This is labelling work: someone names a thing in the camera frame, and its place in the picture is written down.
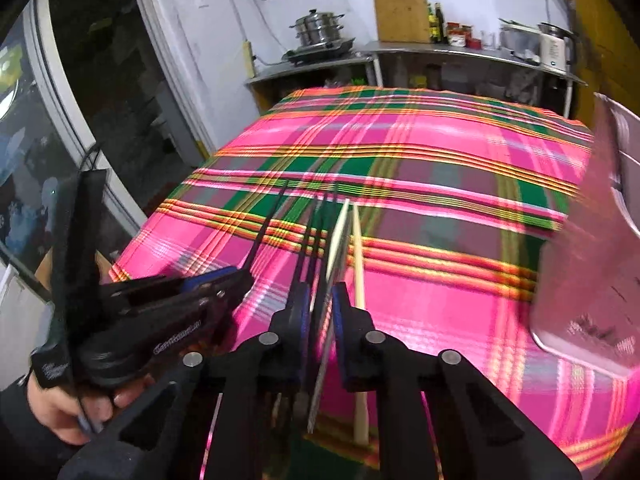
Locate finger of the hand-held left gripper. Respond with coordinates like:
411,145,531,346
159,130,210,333
97,266,241,307
125,274,257,322

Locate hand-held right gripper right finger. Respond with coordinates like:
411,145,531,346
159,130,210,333
331,281,583,480

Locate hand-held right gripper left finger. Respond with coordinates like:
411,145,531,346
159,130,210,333
57,282,313,480

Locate light wooden chopstick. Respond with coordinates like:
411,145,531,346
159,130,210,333
351,204,370,443

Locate black chopstick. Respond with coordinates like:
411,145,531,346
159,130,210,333
292,192,323,293
244,180,290,281
307,184,340,291

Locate white plastic utensil holder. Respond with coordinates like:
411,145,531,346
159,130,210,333
530,92,640,381

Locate person's left hand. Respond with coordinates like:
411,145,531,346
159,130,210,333
26,373,158,445

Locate pink plaid tablecloth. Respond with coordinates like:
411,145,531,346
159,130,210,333
107,85,640,480

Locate black induction cooker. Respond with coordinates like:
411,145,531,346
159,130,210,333
281,37,357,67

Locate steel steamer pot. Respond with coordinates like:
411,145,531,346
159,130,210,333
289,8,346,47

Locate tall steel counter table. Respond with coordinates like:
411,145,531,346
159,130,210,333
357,40,588,117

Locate wooden cutting board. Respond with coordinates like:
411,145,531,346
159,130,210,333
371,0,432,43

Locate steel dish container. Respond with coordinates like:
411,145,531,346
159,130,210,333
500,17,542,60

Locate white electric kettle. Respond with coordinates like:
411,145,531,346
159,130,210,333
537,22,577,72

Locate yellow wooden door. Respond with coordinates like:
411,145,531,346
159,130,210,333
562,0,640,126

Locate white window frame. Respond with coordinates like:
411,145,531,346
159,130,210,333
22,0,148,241

